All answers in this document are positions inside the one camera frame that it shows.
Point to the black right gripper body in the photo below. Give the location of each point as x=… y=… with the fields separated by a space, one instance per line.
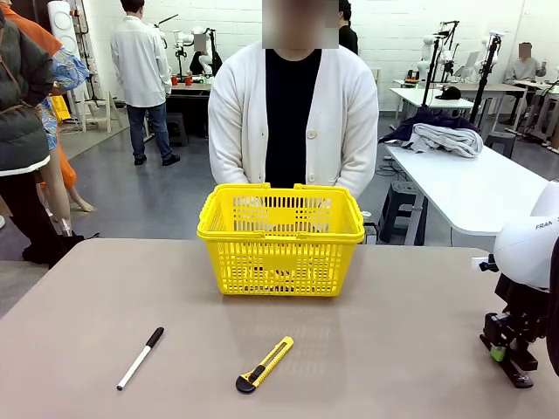
x=511 y=329

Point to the person's right forearm white sleeve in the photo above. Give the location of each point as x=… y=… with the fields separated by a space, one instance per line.
x=220 y=161

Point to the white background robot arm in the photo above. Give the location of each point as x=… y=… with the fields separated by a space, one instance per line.
x=185 y=38

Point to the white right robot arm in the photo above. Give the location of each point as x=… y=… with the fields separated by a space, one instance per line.
x=524 y=253

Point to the person's left forearm white sleeve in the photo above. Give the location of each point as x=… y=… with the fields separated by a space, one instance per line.
x=364 y=161

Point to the yellow plastic shopping basket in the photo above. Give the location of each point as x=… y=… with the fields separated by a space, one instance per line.
x=281 y=264

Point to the seated person in grey top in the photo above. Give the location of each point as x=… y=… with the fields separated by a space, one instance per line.
x=524 y=72

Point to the person in black jacket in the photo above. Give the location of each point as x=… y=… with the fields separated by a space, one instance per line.
x=349 y=39

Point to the person in white cardigan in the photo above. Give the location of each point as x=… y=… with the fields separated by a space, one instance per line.
x=238 y=109

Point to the seated person beside robot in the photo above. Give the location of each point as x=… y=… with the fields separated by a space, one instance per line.
x=202 y=61

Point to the person in white shirt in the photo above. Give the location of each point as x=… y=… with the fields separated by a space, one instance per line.
x=140 y=65

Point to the large white table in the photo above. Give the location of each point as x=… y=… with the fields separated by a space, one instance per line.
x=471 y=187

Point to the grey plastic stool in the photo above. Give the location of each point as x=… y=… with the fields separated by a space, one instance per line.
x=404 y=190
x=501 y=139

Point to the grey garment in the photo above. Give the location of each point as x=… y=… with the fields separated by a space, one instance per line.
x=450 y=137

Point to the pile of clothes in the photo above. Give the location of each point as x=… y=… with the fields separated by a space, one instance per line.
x=428 y=117

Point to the yellow black utility knife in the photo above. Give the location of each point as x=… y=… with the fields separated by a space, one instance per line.
x=266 y=362

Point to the black tripod stand with robot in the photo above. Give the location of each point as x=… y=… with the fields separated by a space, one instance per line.
x=482 y=87

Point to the black cap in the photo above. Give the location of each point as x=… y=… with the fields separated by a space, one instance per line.
x=450 y=93

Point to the small white table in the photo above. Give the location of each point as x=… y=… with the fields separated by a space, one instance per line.
x=410 y=94

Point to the white robot with black stand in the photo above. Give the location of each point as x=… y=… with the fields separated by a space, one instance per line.
x=423 y=65

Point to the white pen with black cap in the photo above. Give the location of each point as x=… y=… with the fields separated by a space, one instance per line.
x=140 y=359

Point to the black table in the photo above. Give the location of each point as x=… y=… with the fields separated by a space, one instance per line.
x=192 y=102

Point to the black plastic stool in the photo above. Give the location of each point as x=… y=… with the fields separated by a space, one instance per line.
x=177 y=122

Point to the mannequin in orange garment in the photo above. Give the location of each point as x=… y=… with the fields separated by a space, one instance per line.
x=67 y=170

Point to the white wooden step stool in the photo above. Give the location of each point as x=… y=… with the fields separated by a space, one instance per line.
x=98 y=105

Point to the yellow floor sign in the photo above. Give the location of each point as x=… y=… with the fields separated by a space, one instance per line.
x=61 y=109

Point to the figure in blue patterned garment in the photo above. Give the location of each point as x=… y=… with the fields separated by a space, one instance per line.
x=72 y=70

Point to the figure in dark green jacket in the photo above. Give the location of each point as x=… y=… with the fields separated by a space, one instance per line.
x=22 y=109

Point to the white tower appliance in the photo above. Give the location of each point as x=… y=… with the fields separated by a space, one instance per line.
x=63 y=26

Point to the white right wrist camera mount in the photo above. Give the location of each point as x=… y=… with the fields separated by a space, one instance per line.
x=482 y=264

